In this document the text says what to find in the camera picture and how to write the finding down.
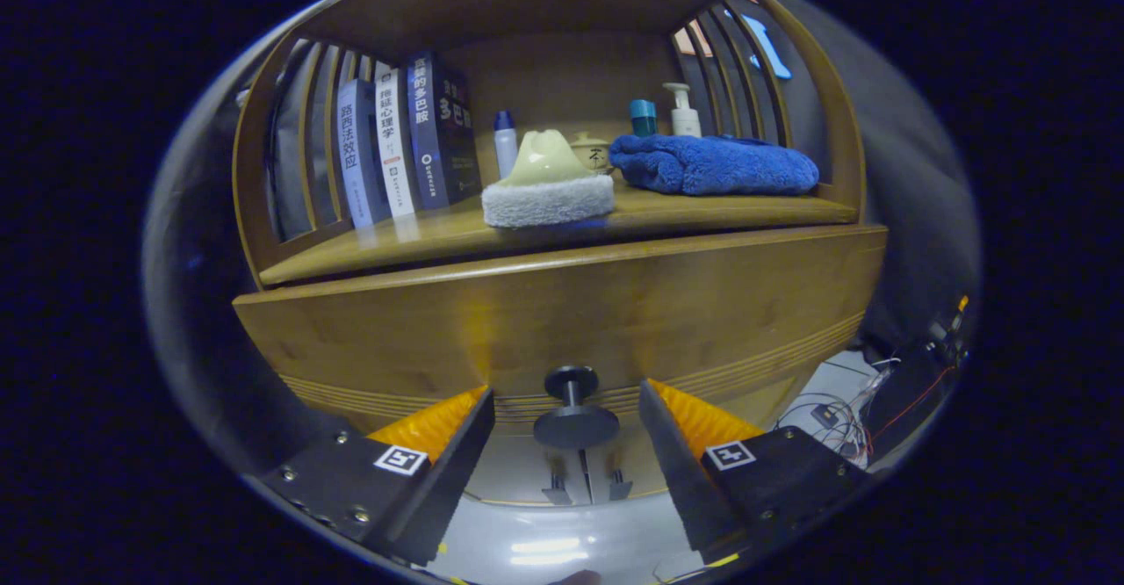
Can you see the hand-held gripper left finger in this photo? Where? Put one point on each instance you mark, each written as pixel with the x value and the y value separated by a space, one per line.
pixel 452 480

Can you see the wooden cabinet door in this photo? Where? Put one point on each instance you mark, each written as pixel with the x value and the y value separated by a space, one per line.
pixel 641 471
pixel 518 471

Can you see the wooden countertop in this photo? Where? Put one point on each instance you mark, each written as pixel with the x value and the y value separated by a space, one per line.
pixel 702 207

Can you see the white bottle with blue cap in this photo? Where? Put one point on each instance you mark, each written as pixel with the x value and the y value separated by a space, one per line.
pixel 505 150

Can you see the white book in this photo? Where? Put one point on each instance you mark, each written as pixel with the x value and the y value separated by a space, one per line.
pixel 395 146

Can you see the folded blue towel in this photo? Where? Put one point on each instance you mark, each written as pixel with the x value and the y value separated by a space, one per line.
pixel 716 166

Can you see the beige lidded tea cup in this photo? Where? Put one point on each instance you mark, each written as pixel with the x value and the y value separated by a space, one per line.
pixel 599 155

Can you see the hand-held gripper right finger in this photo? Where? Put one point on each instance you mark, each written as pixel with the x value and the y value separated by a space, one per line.
pixel 680 480

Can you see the white pump bottle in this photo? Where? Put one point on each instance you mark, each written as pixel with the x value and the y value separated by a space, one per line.
pixel 685 121

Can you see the black and orange device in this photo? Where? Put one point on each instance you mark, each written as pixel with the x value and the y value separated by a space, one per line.
pixel 944 330

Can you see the wooden drawer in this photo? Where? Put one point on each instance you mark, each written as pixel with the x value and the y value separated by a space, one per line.
pixel 562 313

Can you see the dark blue book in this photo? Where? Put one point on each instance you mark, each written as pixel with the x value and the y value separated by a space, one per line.
pixel 443 137

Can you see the teal bottle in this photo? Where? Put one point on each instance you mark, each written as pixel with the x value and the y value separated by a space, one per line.
pixel 643 119

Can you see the wooden cabinet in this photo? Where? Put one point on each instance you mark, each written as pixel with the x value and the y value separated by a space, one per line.
pixel 562 67

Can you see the black drawer knob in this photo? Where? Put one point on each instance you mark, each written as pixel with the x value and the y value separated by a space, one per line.
pixel 575 427

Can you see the light purple book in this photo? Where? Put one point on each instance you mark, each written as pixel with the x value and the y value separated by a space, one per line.
pixel 356 155

